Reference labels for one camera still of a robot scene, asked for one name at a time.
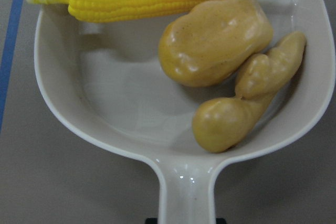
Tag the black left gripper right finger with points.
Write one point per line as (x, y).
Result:
(220, 221)

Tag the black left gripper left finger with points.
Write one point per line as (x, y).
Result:
(151, 221)

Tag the beige plastic dustpan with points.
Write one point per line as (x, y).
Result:
(105, 84)

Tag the toy ginger root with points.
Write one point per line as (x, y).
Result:
(219, 124)

